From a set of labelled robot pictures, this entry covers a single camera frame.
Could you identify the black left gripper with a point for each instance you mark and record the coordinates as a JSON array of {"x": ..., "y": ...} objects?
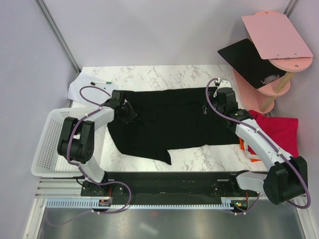
[{"x": 132, "y": 116}]

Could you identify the black t-shirt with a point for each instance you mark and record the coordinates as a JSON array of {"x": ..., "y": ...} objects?
[{"x": 166, "y": 120}]

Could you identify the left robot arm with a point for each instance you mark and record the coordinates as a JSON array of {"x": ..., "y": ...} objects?
[{"x": 77, "y": 137}]

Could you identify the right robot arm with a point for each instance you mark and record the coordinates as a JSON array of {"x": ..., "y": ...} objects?
[{"x": 287, "y": 176}]

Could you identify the green capped marker pen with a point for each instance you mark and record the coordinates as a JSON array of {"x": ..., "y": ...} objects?
[{"x": 100, "y": 82}]

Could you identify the orange folded t-shirt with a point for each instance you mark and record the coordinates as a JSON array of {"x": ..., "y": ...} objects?
[{"x": 241, "y": 146}]

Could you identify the white paper sheet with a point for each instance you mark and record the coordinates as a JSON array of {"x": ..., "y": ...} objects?
[{"x": 98, "y": 93}]

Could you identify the black clipboard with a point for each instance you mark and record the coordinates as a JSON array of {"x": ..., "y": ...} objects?
[{"x": 245, "y": 59}]

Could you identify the white folded t-shirt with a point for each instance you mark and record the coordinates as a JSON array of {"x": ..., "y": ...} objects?
[{"x": 251, "y": 155}]

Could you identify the red folded t-shirt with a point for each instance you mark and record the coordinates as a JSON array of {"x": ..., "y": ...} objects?
[{"x": 283, "y": 131}]

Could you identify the pink wooden shelf stand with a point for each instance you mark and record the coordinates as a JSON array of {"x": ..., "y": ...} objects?
[{"x": 277, "y": 41}]

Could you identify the white plastic basket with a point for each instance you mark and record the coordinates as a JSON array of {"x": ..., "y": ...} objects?
[{"x": 47, "y": 163}]

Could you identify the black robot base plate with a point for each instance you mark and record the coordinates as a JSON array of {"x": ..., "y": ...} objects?
[{"x": 167, "y": 187}]

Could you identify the white slotted cable duct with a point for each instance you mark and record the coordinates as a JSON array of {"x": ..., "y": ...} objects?
[{"x": 224, "y": 204}]

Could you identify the aluminium frame post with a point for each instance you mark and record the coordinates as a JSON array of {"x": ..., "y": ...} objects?
[{"x": 57, "y": 34}]

